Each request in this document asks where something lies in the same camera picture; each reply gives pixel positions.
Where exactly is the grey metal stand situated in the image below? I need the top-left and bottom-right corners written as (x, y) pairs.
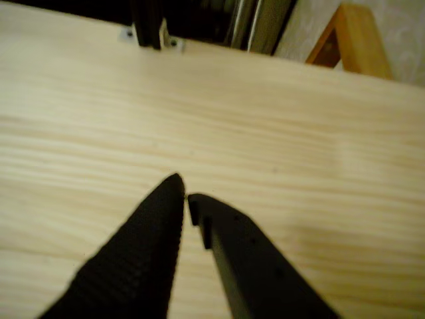
top-left (226, 0), bottom-right (298, 56)

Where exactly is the black smooth gripper right finger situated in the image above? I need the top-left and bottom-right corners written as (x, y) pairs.
top-left (187, 193), bottom-right (341, 319)

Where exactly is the silver metal bracket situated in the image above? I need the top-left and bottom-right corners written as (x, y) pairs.
top-left (118, 18), bottom-right (186, 54)

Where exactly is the black ribbed gripper left finger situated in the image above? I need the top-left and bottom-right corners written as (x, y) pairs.
top-left (38, 172), bottom-right (185, 319)

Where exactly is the black stand post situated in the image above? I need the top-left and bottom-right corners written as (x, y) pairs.
top-left (130, 0), bottom-right (163, 51)

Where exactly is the light wooden frame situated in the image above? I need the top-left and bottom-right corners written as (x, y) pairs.
top-left (305, 3), bottom-right (395, 80)

